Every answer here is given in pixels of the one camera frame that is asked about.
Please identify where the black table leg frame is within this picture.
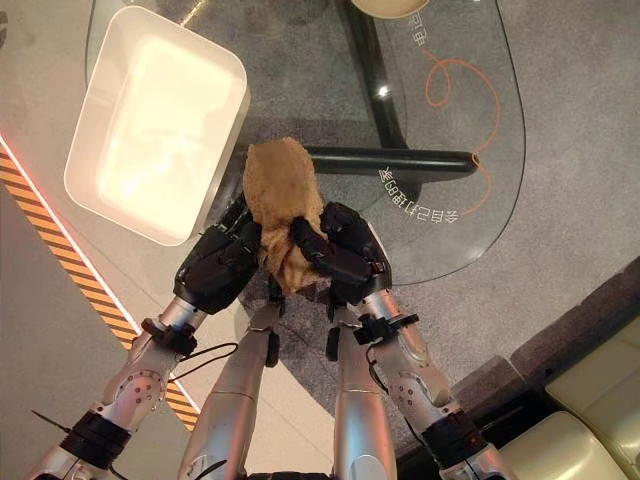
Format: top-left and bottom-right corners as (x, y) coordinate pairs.
(299, 0), (482, 182)

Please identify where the cream sofa cushion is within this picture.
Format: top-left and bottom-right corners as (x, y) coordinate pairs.
(499, 329), (640, 480)

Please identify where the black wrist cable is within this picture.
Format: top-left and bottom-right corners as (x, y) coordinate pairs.
(167, 342), (240, 384)

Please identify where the silver left robot leg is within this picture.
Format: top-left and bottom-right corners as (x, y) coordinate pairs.
(177, 284), (286, 480)

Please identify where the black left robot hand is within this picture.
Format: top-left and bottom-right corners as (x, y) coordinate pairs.
(172, 192), (263, 316)

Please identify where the silver robot leg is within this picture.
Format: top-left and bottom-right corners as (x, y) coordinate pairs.
(325, 294), (399, 480)
(177, 284), (286, 480)

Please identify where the white rectangular plastic basket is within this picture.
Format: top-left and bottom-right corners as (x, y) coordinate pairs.
(63, 4), (251, 247)

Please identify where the cream round bowl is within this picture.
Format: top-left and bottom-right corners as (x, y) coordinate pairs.
(349, 0), (430, 20)

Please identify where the silver right robot leg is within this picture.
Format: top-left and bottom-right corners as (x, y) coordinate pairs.
(325, 294), (399, 480)

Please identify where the orange black striped floor tape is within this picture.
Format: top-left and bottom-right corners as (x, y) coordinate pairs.
(0, 149), (201, 432)

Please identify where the tan fuzzy cloth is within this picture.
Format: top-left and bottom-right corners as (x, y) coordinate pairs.
(241, 139), (332, 296)

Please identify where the grey carpet rug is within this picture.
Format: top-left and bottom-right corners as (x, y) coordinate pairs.
(189, 0), (640, 421)

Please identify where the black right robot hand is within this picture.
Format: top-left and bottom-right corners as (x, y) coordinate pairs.
(291, 201), (393, 307)

